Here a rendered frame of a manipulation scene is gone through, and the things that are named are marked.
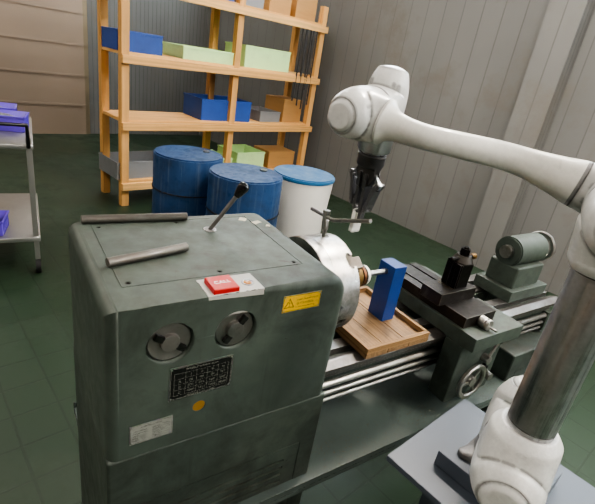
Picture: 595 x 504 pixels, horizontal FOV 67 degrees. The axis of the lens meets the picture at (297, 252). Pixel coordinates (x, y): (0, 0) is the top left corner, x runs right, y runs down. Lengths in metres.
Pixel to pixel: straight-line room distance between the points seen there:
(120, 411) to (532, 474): 0.87
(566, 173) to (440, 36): 4.62
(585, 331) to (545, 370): 0.12
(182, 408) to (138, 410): 0.10
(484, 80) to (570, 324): 4.43
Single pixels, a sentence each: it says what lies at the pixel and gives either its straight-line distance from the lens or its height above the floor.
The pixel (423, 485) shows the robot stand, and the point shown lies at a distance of 1.40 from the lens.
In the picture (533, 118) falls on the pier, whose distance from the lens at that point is 4.80.
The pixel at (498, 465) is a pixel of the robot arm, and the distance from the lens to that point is 1.13.
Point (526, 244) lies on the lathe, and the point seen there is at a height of 1.13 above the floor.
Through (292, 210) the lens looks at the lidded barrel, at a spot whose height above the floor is 0.42.
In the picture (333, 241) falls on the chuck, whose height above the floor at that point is 1.24.
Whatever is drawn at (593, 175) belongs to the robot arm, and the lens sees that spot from 1.09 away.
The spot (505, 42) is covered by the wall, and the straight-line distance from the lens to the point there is 5.25.
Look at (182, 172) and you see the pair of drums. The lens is 3.69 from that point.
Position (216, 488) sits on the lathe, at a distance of 1.40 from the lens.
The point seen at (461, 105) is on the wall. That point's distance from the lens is 5.37.
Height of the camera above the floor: 1.74
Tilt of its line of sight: 23 degrees down
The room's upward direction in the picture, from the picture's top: 10 degrees clockwise
